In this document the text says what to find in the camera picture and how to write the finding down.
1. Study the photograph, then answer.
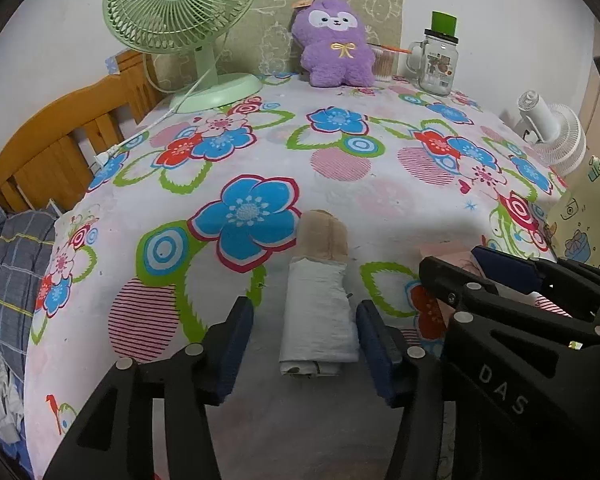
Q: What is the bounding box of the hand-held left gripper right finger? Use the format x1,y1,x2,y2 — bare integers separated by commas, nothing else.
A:
356,300,448,480

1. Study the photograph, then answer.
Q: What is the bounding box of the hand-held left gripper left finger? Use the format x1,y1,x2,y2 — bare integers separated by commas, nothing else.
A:
42,296,255,480

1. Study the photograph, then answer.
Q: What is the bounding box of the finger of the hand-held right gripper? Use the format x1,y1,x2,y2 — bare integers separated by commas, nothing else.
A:
472,246,600,318
419,256,600,346

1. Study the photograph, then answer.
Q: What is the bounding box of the white cloth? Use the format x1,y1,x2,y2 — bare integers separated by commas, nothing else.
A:
0,342,26,443
279,255,359,378

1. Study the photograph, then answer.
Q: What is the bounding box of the yellow printed cushion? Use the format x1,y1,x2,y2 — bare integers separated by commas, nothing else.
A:
545,156,600,276

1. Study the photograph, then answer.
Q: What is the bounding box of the white clip fan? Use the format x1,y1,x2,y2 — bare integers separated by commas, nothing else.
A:
516,90,587,177

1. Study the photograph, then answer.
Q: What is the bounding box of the glass mug jar green lid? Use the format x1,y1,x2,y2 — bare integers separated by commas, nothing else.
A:
406,11,462,97

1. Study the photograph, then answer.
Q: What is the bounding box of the clear cup of cotton swabs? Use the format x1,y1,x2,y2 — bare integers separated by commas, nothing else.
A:
371,44,397,83

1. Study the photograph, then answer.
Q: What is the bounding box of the grey plaid pillow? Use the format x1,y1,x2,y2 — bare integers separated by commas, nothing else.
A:
0,202,61,376

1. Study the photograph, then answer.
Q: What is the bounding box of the white crumpled cloth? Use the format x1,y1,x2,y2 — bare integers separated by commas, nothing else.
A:
0,342,26,443

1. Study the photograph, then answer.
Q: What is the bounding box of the blue bedsheet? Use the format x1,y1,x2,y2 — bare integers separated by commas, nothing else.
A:
0,320,36,480

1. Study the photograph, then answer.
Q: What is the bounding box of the purple plush toy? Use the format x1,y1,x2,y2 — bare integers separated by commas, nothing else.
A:
291,0,376,88

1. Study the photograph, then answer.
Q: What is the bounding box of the wooden bed headboard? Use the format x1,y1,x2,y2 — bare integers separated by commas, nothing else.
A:
0,50,161,213

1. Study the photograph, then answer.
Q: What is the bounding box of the beige printed board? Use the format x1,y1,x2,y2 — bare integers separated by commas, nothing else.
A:
152,0,406,93

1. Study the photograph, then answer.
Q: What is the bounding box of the white fan power cable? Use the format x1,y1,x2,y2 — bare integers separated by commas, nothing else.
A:
94,67,216,171

